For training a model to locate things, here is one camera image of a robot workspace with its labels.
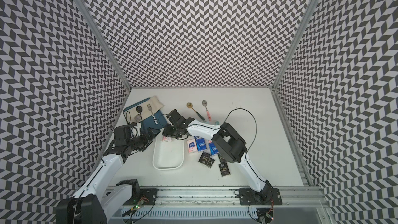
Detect black sachet left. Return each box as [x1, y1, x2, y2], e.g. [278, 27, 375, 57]
[199, 152, 211, 166]

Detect black sachet lower right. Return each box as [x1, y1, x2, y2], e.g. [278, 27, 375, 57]
[219, 162, 231, 177]

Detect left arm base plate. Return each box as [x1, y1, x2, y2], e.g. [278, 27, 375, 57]
[124, 188, 158, 206]

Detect beige cloth napkin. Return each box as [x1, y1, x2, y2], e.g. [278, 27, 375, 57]
[131, 96, 164, 115]

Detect gold spoon green handle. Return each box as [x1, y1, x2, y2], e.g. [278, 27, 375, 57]
[186, 102, 205, 121]

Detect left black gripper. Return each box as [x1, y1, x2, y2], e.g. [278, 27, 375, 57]
[127, 127, 161, 151]

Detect silver spoon pink handle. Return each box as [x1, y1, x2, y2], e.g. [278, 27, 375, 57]
[202, 100, 212, 121]

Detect pink tissue pack front left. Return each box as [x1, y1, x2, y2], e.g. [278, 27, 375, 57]
[186, 139, 198, 153]

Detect black spoon on tray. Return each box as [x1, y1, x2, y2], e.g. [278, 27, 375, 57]
[135, 105, 143, 122]

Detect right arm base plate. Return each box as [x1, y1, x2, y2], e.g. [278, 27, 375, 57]
[238, 188, 283, 206]

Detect aluminium front rail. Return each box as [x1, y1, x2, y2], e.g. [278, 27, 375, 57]
[142, 186, 329, 208]

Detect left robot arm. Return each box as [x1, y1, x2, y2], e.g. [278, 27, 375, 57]
[56, 125, 160, 224]

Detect white plastic storage box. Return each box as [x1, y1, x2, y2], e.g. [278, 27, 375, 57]
[152, 134, 185, 171]

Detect teal rectangular tray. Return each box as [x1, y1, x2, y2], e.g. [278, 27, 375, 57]
[123, 96, 167, 130]

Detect blue tissue pack middle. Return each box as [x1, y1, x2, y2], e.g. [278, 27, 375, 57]
[195, 136, 207, 152]

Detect blue tissue pack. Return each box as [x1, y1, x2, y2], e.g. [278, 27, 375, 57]
[208, 141, 219, 156]
[195, 136, 207, 152]

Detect black sachet upper right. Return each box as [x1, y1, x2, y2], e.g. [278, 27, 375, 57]
[218, 153, 227, 164]

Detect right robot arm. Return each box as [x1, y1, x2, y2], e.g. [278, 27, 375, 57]
[163, 109, 274, 205]

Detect pink white tissue pack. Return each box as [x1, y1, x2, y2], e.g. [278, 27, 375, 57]
[162, 136, 172, 142]

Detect blue tissue pack lower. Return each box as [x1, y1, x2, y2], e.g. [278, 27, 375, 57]
[208, 141, 219, 156]

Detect small black sachet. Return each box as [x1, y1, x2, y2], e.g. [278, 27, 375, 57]
[206, 158, 215, 168]

